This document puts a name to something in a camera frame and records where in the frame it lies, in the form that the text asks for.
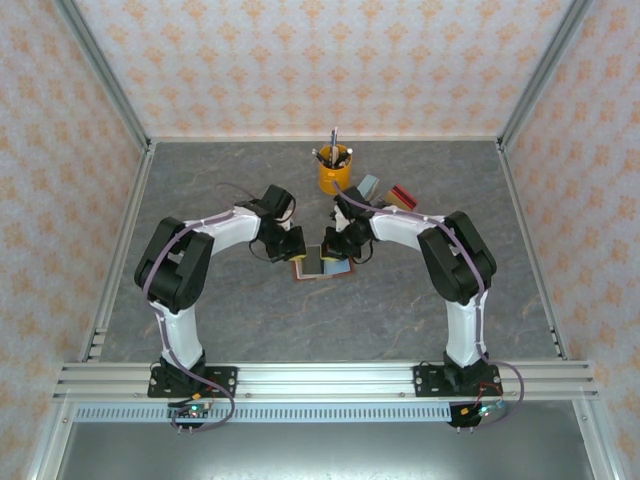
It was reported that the brown leather card holder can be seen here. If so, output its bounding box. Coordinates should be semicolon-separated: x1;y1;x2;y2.
292;243;358;283

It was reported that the dark grey card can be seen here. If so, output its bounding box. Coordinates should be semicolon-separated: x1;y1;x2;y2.
303;244;324;276

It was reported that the plain tan card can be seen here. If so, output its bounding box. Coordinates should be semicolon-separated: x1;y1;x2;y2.
380;189;409;214

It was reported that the red card with black stripe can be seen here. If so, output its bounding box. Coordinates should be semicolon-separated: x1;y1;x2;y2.
390;184;420;210

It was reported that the yellow pen cup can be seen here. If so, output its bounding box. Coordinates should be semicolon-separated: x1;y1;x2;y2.
318;143;353;196

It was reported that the small circuit board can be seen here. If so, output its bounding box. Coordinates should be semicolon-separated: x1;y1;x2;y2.
462;402;506;419
167;403;215;420

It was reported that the grey metal panel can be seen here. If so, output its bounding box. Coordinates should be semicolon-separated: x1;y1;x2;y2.
54;422;596;480

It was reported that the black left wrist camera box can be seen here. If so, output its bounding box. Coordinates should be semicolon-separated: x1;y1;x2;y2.
261;183;297;230

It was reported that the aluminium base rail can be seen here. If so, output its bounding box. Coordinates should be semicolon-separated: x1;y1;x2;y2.
52;362;601;401

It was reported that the thin aluminium table-edge rail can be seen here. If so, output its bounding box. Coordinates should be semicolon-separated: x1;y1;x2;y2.
149;134;501;145

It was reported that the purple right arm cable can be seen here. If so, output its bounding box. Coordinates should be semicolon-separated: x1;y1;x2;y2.
332;180;526;434

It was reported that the grey slotted cable duct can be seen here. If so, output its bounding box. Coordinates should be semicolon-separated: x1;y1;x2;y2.
74;402;506;424

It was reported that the aluminium side rail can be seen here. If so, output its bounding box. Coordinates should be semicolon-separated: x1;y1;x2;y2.
78;142;157;362
496;139;572;361

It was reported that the aluminium frame post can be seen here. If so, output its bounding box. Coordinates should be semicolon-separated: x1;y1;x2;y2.
52;0;154;154
496;0;595;151

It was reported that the aluminium frame leg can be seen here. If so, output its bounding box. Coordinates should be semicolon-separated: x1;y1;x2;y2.
572;399;619;480
27;399;76;480

